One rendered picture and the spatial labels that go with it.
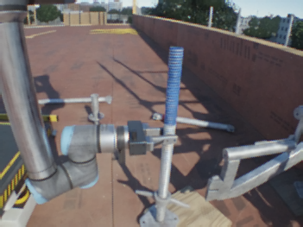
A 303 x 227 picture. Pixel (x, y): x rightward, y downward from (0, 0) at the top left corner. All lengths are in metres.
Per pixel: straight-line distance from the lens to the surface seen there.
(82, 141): 0.62
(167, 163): 0.73
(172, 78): 0.58
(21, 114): 0.56
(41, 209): 1.17
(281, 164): 1.04
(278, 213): 1.26
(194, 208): 1.09
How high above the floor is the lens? 0.87
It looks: 27 degrees down
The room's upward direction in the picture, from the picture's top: 3 degrees clockwise
